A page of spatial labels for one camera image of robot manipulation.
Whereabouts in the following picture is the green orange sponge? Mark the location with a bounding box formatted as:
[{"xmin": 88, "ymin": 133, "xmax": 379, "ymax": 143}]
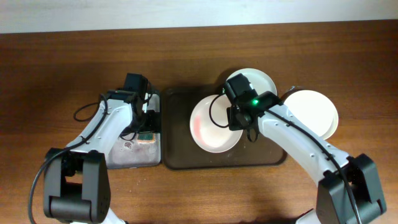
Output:
[{"xmin": 136, "ymin": 133, "xmax": 155, "ymax": 143}]

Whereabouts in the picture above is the pink white plate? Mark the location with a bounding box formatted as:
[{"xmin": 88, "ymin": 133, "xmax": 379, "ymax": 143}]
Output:
[{"xmin": 190, "ymin": 95, "xmax": 243, "ymax": 153}]

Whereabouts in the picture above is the white front plate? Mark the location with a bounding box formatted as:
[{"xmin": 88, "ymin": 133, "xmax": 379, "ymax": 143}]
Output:
[{"xmin": 284, "ymin": 90, "xmax": 339, "ymax": 140}]

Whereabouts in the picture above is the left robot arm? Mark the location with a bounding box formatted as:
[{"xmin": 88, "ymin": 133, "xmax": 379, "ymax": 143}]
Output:
[{"xmin": 40, "ymin": 90, "xmax": 161, "ymax": 223}]

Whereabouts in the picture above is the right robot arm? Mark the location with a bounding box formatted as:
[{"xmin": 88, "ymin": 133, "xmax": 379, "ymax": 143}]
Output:
[{"xmin": 223, "ymin": 74, "xmax": 387, "ymax": 223}]

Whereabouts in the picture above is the small soapy water tray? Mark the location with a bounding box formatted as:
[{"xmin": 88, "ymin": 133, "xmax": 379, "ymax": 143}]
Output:
[{"xmin": 106, "ymin": 90, "xmax": 161, "ymax": 169}]

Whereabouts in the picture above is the large brown serving tray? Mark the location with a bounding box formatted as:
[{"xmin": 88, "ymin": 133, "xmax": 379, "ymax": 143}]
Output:
[{"xmin": 161, "ymin": 85, "xmax": 287, "ymax": 170}]

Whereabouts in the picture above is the pale green plate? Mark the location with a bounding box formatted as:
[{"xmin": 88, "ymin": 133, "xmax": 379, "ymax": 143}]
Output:
[{"xmin": 227, "ymin": 68, "xmax": 277, "ymax": 95}]

